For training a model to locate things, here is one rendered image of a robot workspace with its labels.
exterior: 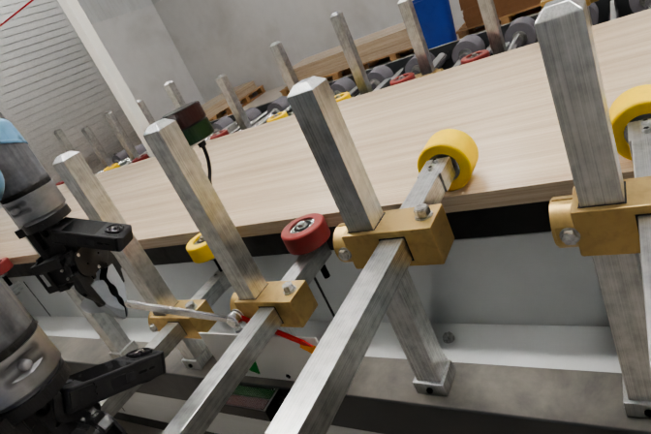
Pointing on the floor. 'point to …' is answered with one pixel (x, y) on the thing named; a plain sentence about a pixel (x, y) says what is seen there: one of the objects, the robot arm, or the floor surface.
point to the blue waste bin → (435, 17)
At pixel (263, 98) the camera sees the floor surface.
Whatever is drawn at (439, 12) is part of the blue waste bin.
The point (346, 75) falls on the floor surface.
